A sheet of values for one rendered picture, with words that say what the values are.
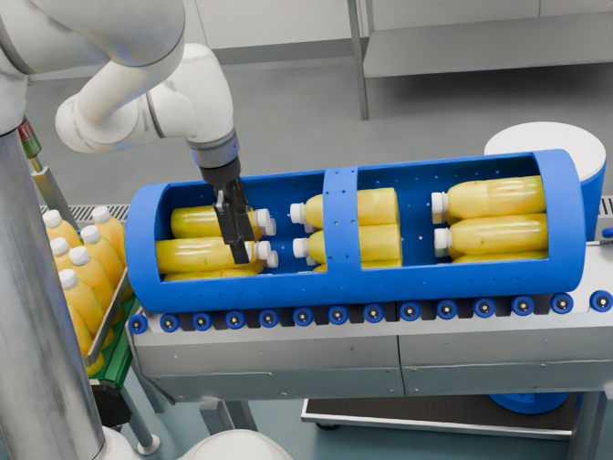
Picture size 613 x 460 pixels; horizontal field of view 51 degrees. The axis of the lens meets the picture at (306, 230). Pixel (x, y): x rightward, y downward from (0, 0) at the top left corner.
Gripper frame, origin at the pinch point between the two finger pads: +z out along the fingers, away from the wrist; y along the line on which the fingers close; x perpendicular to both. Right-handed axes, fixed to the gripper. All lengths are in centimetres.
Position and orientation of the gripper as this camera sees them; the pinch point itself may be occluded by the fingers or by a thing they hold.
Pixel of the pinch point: (242, 240)
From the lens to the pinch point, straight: 131.1
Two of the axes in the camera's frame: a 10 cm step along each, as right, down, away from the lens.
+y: 0.9, -6.4, 7.6
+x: -9.8, 0.7, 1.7
